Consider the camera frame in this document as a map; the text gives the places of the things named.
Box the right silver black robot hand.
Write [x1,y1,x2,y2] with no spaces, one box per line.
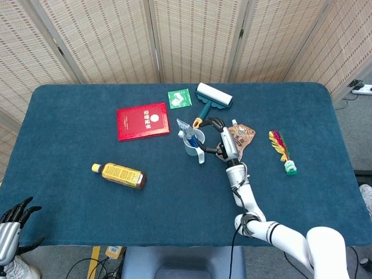
[197,117,244,163]

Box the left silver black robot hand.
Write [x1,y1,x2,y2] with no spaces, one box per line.
[0,196,46,267]

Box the orange spout pouch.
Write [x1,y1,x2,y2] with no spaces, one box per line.
[227,119,257,160]

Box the blue white toothpaste tube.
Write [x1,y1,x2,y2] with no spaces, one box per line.
[176,118,200,148]

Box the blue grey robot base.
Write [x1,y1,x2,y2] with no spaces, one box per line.
[120,246,247,279]

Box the white plastic mug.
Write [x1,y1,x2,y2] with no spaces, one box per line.
[183,129,206,165]

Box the white shoe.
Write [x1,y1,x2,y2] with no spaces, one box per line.
[359,184,372,219]
[0,255,41,279]

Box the colourful feather shuttlecock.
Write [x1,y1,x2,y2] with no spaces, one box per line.
[267,130,298,177]

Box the teal lint roller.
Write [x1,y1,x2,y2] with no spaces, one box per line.
[192,82,234,128]

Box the green card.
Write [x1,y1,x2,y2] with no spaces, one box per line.
[167,88,194,110]

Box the red certificate book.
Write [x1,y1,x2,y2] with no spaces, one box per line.
[116,102,171,142]

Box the yellow box with label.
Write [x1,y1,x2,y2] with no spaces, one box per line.
[105,246,127,259]

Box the yellow label tea bottle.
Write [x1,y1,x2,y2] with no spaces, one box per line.
[91,162,148,191]

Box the white power strip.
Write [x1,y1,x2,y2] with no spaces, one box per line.
[347,78,372,96]

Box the woven folding screen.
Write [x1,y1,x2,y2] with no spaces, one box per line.
[0,0,372,181]

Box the black floor cable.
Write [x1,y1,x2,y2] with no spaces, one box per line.
[65,255,126,279]

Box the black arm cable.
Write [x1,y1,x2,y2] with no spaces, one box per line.
[228,185,253,279]

